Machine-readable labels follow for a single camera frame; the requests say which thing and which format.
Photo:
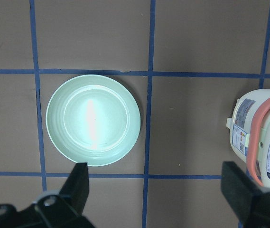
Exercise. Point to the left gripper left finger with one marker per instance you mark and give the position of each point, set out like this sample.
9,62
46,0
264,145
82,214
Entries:
54,210

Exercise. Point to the left green plate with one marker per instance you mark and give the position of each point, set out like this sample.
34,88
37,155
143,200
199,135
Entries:
93,119

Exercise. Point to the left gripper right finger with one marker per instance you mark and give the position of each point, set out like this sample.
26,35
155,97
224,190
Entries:
249,202

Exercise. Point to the white rice cooker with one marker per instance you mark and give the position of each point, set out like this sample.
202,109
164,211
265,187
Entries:
249,133

